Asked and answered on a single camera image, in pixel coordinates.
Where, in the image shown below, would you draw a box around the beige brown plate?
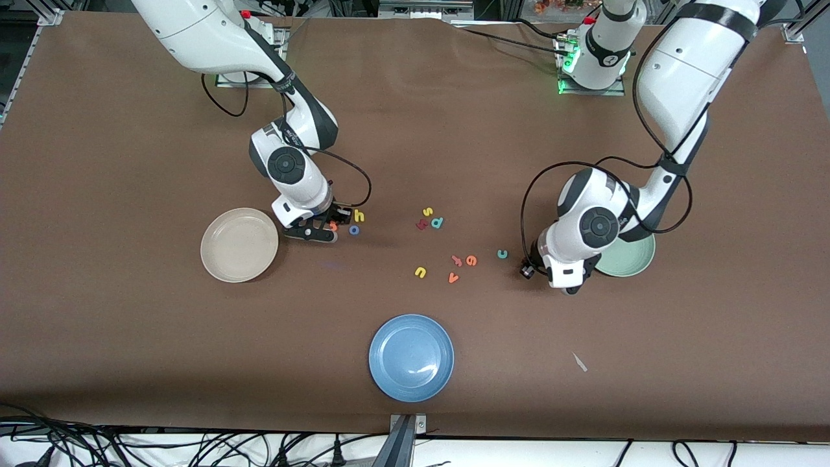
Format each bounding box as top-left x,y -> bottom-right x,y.
200,208 -> 279,283

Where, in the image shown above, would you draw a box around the green plate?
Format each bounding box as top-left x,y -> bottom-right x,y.
593,230 -> 656,278

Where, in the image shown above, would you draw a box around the brown table cover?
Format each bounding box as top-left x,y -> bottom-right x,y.
0,12 -> 830,443

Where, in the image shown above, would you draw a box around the blue plate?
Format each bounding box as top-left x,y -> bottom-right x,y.
368,314 -> 455,403

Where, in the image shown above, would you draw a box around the grey metal box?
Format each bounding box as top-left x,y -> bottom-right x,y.
378,0 -> 474,20

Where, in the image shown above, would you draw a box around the orange dried flowers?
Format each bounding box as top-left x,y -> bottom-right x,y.
535,0 -> 587,15

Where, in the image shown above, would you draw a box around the grey metal clamp bracket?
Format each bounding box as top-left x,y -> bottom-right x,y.
390,414 -> 427,435

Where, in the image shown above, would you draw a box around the black base power cable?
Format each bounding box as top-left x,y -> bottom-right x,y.
452,18 -> 571,56

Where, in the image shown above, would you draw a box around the looped black floor cable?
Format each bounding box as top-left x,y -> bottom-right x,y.
673,440 -> 737,467

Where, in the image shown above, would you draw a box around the tangled black floor cables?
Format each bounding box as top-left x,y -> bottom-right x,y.
0,405 -> 364,467

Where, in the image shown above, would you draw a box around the aluminium frame side rail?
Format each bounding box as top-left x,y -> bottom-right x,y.
0,26 -> 41,130

